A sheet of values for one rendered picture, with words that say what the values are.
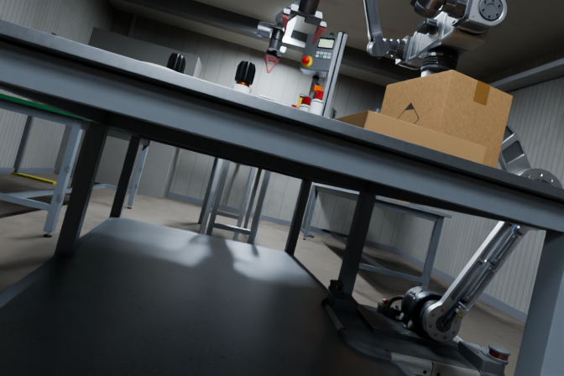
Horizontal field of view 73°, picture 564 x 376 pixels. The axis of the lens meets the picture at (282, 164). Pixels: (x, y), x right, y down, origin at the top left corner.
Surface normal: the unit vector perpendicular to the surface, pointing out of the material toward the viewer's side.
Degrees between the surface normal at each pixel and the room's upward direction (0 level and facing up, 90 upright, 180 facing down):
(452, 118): 90
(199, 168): 90
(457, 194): 90
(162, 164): 90
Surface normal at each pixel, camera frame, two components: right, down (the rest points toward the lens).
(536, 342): -0.94, -0.25
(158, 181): 0.11, -0.01
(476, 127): 0.35, 0.05
